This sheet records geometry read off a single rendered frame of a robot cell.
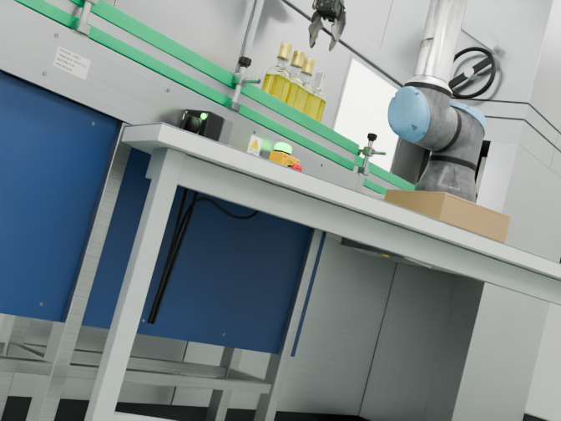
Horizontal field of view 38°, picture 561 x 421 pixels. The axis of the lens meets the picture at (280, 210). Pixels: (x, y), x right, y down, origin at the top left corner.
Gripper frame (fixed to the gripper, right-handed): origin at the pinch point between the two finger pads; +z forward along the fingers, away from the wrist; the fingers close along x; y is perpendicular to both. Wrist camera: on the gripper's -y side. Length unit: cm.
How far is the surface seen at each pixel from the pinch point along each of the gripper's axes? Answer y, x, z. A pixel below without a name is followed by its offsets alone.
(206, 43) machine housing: 22.7, -24.6, 11.2
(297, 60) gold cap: 9.1, -2.7, 8.0
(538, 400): -369, 80, 102
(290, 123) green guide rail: 23.2, 5.3, 28.7
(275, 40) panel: 1.2, -14.1, 0.8
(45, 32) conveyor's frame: 97, -18, 36
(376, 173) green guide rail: -36.8, 16.1, 27.2
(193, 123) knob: 65, 0, 41
